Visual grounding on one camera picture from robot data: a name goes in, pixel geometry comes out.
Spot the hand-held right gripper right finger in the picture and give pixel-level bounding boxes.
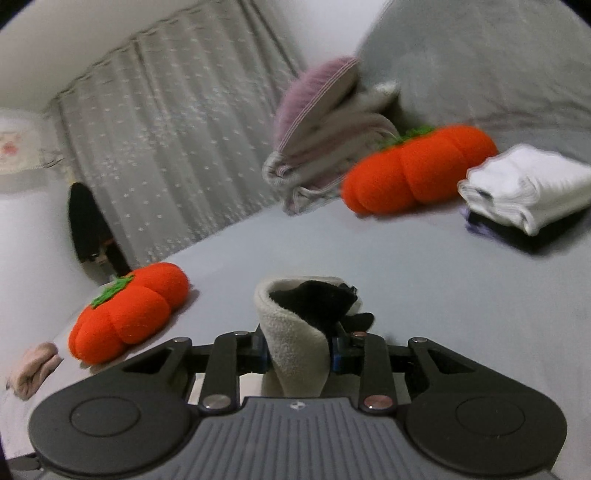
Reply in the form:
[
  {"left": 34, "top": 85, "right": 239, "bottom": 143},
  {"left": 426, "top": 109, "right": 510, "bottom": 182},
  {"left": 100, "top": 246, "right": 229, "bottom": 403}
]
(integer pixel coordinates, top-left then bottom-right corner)
[{"left": 331, "top": 330, "right": 477, "bottom": 414}]

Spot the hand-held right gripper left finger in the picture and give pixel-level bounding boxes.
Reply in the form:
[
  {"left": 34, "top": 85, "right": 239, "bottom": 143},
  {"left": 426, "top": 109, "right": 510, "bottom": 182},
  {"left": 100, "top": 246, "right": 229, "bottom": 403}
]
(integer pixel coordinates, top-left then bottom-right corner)
[{"left": 122, "top": 329, "right": 269, "bottom": 414}]

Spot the cream and black sweater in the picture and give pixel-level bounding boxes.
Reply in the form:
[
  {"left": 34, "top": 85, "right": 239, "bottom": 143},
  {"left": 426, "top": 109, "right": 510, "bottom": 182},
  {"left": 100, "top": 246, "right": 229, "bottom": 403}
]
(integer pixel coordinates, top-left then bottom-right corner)
[{"left": 254, "top": 275, "right": 376, "bottom": 398}]

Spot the large orange pumpkin cushion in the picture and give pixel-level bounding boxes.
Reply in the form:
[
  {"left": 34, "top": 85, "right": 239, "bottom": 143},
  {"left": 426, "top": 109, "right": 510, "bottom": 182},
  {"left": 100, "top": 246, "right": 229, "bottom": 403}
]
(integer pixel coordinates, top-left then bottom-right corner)
[{"left": 68, "top": 262, "right": 190, "bottom": 363}]

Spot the small orange pumpkin cushion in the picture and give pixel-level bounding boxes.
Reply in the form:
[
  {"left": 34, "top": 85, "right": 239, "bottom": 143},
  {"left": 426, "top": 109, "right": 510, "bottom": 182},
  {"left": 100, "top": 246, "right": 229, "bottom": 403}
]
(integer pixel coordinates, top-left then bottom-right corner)
[{"left": 341, "top": 124, "right": 500, "bottom": 216}]

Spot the black hanging garment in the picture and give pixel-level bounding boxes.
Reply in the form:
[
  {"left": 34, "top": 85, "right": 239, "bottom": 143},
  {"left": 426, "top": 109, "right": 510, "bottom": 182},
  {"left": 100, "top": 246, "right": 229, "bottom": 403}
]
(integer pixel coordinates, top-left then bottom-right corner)
[{"left": 68, "top": 182, "right": 133, "bottom": 278}]

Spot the pink folded garment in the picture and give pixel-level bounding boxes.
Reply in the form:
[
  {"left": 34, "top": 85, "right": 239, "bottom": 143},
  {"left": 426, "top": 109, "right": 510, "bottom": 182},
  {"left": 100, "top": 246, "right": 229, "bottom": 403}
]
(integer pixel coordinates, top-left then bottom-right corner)
[{"left": 6, "top": 342, "right": 64, "bottom": 400}]

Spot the grey starred curtain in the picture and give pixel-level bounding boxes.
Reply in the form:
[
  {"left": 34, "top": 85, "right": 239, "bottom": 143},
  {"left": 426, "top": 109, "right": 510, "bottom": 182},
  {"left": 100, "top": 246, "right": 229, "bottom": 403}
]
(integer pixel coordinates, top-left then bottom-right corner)
[{"left": 55, "top": 0, "right": 305, "bottom": 274}]

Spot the black folded garment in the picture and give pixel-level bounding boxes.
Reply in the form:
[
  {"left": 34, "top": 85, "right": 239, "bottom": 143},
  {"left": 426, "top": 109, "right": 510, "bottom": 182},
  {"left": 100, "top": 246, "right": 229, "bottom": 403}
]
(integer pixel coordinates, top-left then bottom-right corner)
[{"left": 471, "top": 209, "right": 591, "bottom": 256}]

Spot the white folded garment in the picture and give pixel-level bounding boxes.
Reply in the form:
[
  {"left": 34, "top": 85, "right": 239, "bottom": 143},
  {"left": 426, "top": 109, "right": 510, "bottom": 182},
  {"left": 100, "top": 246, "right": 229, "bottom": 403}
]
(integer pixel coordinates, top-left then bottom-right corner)
[{"left": 458, "top": 143, "right": 591, "bottom": 236}]

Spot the purple pillow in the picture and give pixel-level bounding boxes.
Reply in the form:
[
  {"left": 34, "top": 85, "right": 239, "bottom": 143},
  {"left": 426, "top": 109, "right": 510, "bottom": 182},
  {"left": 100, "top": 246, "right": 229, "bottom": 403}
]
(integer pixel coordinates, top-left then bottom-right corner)
[{"left": 274, "top": 56, "right": 362, "bottom": 153}]

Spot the grey quilted blanket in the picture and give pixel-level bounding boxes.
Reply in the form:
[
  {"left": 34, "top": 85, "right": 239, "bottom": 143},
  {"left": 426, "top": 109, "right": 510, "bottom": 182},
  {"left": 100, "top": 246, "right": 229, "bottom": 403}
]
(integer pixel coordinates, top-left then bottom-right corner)
[{"left": 355, "top": 0, "right": 591, "bottom": 140}]

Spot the wall hanging with pink print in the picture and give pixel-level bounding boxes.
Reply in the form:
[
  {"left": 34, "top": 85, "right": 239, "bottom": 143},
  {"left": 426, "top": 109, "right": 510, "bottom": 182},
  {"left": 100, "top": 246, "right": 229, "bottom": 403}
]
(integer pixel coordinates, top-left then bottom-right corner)
[{"left": 0, "top": 117, "right": 64, "bottom": 177}]

